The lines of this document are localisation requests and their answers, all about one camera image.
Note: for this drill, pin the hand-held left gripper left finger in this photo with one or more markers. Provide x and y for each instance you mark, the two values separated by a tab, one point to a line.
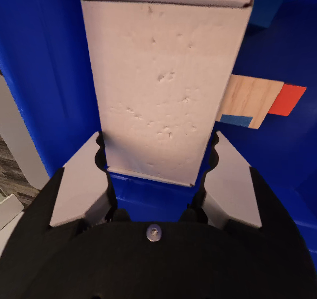
81	187

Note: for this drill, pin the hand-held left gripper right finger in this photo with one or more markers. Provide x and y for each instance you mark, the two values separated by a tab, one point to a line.
230	187

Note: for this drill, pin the blue plastic bin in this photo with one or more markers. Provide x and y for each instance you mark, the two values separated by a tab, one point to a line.
272	155

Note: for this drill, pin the wooden cube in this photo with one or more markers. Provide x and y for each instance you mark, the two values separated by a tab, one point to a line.
250	98

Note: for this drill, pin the white mailer box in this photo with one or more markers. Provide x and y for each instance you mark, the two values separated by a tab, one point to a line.
161	80

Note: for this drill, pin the blue cube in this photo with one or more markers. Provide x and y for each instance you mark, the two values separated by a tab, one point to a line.
235	120
266	6

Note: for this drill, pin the red cube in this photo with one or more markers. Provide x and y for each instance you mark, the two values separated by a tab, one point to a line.
287	100

